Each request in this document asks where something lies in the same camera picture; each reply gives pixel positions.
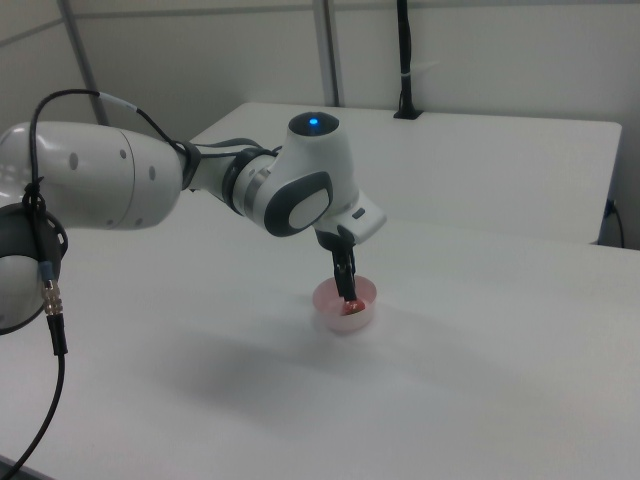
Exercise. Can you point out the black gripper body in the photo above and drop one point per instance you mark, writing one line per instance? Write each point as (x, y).
(332, 239)

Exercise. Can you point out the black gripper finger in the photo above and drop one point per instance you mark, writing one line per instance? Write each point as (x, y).
(354, 262)
(344, 280)

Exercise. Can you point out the red toy strawberry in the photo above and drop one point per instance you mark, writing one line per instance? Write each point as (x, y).
(354, 307)

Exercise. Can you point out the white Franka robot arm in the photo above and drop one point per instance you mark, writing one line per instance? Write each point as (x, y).
(310, 165)

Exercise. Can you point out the pink plastic bowl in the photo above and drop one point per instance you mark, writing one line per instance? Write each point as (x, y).
(345, 322)

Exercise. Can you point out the white side table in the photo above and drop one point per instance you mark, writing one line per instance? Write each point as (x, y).
(475, 170)

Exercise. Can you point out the black pole with base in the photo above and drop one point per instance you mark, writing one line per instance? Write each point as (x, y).
(406, 55)

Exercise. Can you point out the wide grey metal frame post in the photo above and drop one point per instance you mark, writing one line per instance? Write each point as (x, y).
(327, 50)

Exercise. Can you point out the thin grey metal frame post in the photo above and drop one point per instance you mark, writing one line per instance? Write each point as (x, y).
(82, 55)

